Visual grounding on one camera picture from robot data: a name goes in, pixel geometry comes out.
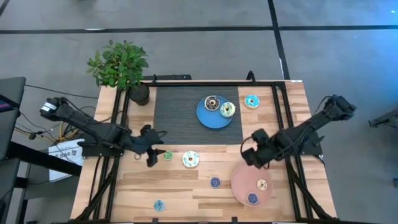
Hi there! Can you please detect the white printed paper sheet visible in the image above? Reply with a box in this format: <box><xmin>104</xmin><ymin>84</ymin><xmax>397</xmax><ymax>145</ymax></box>
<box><xmin>48</xmin><ymin>139</ymin><xmax>85</xmax><ymax>183</ymax></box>

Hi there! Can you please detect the black plant pot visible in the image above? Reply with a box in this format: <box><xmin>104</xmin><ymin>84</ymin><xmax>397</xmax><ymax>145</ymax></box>
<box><xmin>127</xmin><ymin>83</ymin><xmax>150</xmax><ymax>106</ymax></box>

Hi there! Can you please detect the large chocolate sprinkle donut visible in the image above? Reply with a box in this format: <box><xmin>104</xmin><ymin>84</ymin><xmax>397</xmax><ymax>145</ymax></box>
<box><xmin>204</xmin><ymin>95</ymin><xmax>221</xmax><ymax>112</ymax></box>

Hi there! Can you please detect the thin black cable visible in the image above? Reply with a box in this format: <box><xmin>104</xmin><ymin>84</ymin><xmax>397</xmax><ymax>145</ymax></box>
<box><xmin>24</xmin><ymin>83</ymin><xmax>99</xmax><ymax>100</ymax></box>

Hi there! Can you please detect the dark side table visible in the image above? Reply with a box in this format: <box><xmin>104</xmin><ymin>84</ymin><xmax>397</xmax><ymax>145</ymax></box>
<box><xmin>0</xmin><ymin>77</ymin><xmax>83</xmax><ymax>224</ymax></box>

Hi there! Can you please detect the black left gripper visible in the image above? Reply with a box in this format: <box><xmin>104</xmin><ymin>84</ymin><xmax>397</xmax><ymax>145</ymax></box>
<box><xmin>132</xmin><ymin>124</ymin><xmax>167</xmax><ymax>168</ymax></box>

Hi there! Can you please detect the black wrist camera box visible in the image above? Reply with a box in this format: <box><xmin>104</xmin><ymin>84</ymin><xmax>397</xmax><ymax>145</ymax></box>
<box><xmin>251</xmin><ymin>128</ymin><xmax>271</xmax><ymax>146</ymax></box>

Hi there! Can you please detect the yellow cable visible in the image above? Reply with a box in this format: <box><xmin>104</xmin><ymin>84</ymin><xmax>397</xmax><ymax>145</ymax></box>
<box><xmin>14</xmin><ymin>121</ymin><xmax>80</xmax><ymax>141</ymax></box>

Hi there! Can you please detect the blue round plate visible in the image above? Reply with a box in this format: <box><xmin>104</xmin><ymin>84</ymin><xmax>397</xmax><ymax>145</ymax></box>
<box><xmin>196</xmin><ymin>95</ymin><xmax>234</xmax><ymax>129</ymax></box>

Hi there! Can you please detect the dark woven placemat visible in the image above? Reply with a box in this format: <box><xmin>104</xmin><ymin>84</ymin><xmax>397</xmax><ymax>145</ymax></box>
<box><xmin>154</xmin><ymin>86</ymin><xmax>244</xmax><ymax>146</ymax></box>

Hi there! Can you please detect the black power strip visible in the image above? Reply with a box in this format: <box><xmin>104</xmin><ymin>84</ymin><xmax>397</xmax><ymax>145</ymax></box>
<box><xmin>142</xmin><ymin>74</ymin><xmax>192</xmax><ymax>81</ymax></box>

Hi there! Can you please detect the large green zigzag donut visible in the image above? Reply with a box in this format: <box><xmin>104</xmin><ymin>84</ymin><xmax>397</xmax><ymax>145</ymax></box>
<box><xmin>220</xmin><ymin>101</ymin><xmax>236</xmax><ymax>118</ymax></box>

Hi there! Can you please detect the bushy green potted plant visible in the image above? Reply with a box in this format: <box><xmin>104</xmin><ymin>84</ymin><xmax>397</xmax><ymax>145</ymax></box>
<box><xmin>86</xmin><ymin>39</ymin><xmax>149</xmax><ymax>91</ymax></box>

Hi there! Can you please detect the tablet with lit screen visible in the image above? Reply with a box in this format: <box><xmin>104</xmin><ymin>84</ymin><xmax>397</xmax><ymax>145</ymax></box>
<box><xmin>0</xmin><ymin>94</ymin><xmax>16</xmax><ymax>113</ymax></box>

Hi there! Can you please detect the large cream blue-striped donut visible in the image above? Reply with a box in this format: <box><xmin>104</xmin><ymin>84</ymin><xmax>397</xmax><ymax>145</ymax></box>
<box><xmin>182</xmin><ymin>151</ymin><xmax>200</xmax><ymax>169</ymax></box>

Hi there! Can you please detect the large blue icing donut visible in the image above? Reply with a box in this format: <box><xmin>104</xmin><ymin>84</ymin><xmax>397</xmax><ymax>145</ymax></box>
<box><xmin>244</xmin><ymin>94</ymin><xmax>261</xmax><ymax>110</ymax></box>

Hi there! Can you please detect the pink round plate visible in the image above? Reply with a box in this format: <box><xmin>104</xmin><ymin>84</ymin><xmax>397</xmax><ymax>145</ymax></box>
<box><xmin>231</xmin><ymin>164</ymin><xmax>274</xmax><ymax>208</ymax></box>

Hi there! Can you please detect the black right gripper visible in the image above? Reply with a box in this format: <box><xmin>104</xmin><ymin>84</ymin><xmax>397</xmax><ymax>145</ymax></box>
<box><xmin>241</xmin><ymin>143</ymin><xmax>277</xmax><ymax>169</ymax></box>

